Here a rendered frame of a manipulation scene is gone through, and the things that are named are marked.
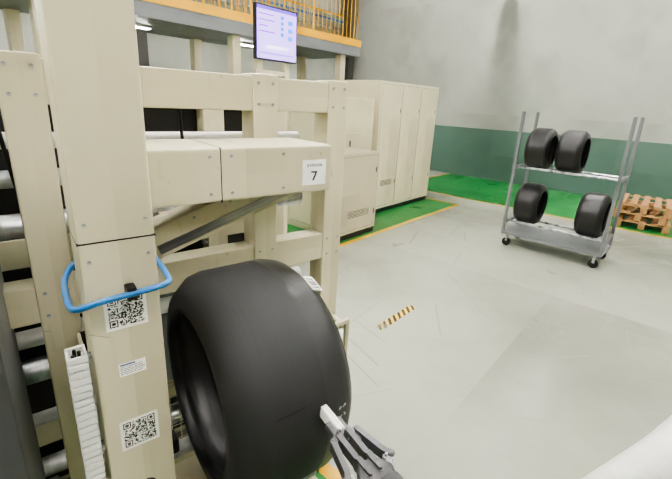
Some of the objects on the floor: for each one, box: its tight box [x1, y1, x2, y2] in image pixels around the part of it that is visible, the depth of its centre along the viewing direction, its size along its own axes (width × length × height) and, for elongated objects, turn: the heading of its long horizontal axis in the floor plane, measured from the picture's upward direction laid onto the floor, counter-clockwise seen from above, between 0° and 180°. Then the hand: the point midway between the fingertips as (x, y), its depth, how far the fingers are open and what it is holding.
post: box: [30, 0, 176, 479], centre depth 91 cm, size 13×13×250 cm
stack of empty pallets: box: [613, 193, 672, 235], centre depth 764 cm, size 127×90×43 cm
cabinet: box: [310, 147, 380, 241], centre depth 606 cm, size 90×56×125 cm, turn 130°
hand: (331, 421), depth 88 cm, fingers closed
